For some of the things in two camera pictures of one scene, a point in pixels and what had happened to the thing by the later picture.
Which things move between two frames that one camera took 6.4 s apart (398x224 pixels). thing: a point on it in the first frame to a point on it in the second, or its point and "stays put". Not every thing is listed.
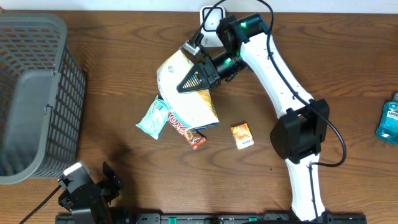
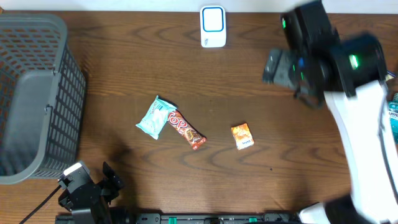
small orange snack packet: [243, 135] stays put
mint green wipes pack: [155, 117] stays put
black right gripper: [209, 72] to [287, 73]
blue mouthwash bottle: [388, 130] stays put
